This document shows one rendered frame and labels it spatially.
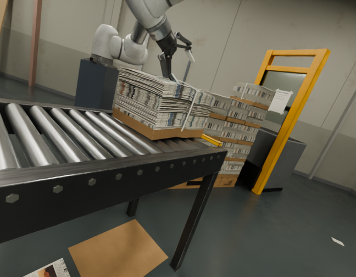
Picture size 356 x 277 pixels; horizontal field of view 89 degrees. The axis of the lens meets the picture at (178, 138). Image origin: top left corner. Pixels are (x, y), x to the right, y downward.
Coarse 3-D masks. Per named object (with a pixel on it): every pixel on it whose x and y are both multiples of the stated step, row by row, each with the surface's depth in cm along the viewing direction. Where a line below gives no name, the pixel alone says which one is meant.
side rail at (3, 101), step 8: (0, 104) 61; (24, 104) 66; (32, 104) 68; (40, 104) 70; (48, 104) 73; (56, 104) 76; (0, 112) 62; (48, 112) 72; (80, 112) 81; (96, 112) 86; (104, 112) 89; (112, 112) 93; (8, 120) 64; (32, 120) 69; (8, 128) 65
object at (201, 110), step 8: (200, 96) 81; (208, 96) 86; (200, 104) 84; (208, 104) 89; (200, 112) 87; (208, 112) 92; (192, 120) 86; (200, 120) 90; (192, 128) 88; (200, 128) 93
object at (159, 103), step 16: (128, 80) 74; (144, 80) 68; (160, 80) 63; (128, 96) 77; (144, 96) 70; (160, 96) 64; (176, 96) 69; (128, 112) 77; (144, 112) 71; (160, 112) 66; (176, 112) 73; (160, 128) 70
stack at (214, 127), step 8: (208, 120) 179; (216, 120) 184; (224, 120) 193; (208, 128) 183; (216, 128) 188; (224, 128) 193; (232, 128) 199; (240, 128) 205; (224, 136) 197; (232, 136) 203; (208, 144) 190; (224, 144) 202; (232, 144) 208; (224, 160) 213; (224, 168) 218; (184, 184) 197; (216, 184) 223
